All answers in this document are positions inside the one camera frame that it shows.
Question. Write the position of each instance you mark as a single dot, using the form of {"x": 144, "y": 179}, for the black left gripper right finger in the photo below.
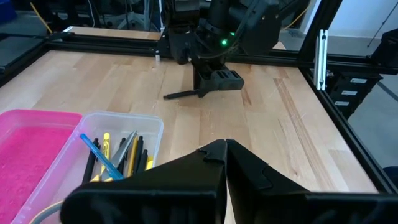
{"x": 295, "y": 207}

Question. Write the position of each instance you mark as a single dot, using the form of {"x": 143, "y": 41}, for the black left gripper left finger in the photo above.
{"x": 161, "y": 196}

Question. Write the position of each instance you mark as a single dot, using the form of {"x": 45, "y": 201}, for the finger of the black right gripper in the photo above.
{"x": 196, "y": 79}
{"x": 227, "y": 83}

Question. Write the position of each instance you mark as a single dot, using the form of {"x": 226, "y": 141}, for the plain yellow highlighter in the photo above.
{"x": 149, "y": 162}

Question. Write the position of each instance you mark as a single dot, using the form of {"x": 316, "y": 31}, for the yellow pencil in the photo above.
{"x": 133, "y": 154}

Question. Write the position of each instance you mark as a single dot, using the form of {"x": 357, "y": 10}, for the clear plastic supply box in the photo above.
{"x": 149, "y": 124}

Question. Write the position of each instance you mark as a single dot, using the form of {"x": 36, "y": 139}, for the blue pen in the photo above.
{"x": 99, "y": 155}

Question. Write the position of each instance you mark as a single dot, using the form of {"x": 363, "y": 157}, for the yellow highlighter with black print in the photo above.
{"x": 106, "y": 146}

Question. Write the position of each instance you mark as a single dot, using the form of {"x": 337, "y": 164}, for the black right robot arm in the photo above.
{"x": 248, "y": 28}

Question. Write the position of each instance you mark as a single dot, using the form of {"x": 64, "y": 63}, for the black box with white labels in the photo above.
{"x": 367, "y": 93}

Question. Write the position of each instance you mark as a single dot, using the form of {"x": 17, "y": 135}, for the pink plastic pencil box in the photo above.
{"x": 28, "y": 155}

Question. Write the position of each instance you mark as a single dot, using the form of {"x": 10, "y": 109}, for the wooden neighbour table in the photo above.
{"x": 118, "y": 33}

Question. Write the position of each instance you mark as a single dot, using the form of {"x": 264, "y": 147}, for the blue bin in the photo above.
{"x": 7, "y": 11}

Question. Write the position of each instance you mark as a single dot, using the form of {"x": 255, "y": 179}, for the black aluminium table frame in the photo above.
{"x": 109, "y": 46}

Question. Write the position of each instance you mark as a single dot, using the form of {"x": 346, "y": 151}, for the silver aluminium bracket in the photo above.
{"x": 320, "y": 62}

